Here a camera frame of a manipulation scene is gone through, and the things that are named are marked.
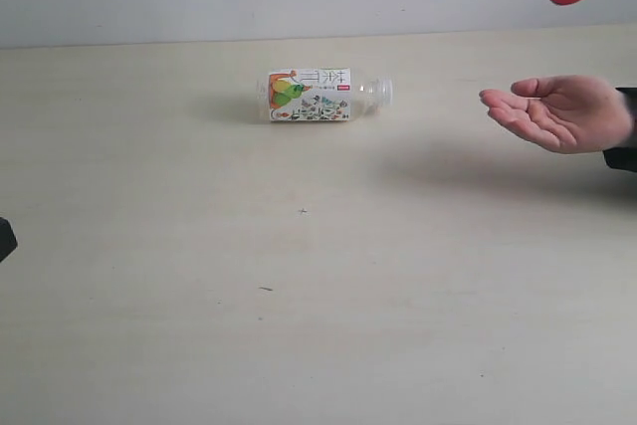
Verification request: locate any person's open hand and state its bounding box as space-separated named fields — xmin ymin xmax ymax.
xmin=480 ymin=76 xmax=636 ymax=154

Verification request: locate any white illustrated label bottle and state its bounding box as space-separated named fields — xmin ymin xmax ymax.
xmin=258 ymin=68 xmax=393 ymax=123

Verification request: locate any dark sleeve forearm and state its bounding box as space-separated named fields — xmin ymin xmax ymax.
xmin=603 ymin=87 xmax=637 ymax=173

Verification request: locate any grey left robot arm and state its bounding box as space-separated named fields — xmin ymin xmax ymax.
xmin=0 ymin=217 xmax=18 ymax=262

